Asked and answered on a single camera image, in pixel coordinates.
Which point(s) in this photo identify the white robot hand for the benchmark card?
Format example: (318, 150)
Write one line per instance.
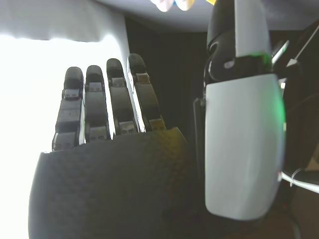
(112, 186)

